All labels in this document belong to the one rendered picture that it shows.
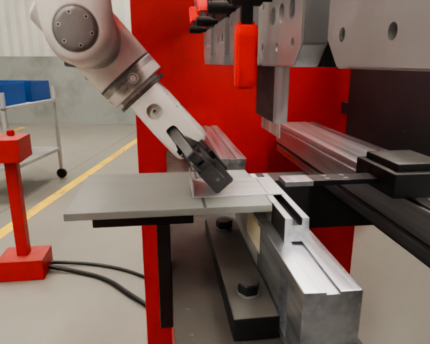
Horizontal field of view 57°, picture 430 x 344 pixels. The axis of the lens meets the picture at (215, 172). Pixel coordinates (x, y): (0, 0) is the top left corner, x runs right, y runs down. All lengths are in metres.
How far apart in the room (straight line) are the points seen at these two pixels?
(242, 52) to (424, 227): 0.40
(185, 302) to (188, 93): 0.98
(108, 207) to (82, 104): 7.90
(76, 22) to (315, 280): 0.36
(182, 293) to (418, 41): 0.45
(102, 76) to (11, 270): 2.08
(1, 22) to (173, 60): 7.75
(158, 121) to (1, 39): 8.57
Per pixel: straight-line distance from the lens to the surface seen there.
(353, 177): 0.66
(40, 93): 4.26
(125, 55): 0.53
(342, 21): 0.27
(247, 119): 1.46
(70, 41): 0.46
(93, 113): 8.35
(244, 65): 0.41
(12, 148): 2.29
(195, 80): 1.42
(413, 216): 0.69
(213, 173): 0.54
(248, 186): 0.59
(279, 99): 0.54
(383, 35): 0.23
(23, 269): 2.52
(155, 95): 0.52
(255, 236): 0.57
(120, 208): 0.52
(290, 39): 0.36
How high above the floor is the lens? 1.18
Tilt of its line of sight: 15 degrees down
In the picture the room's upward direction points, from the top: straight up
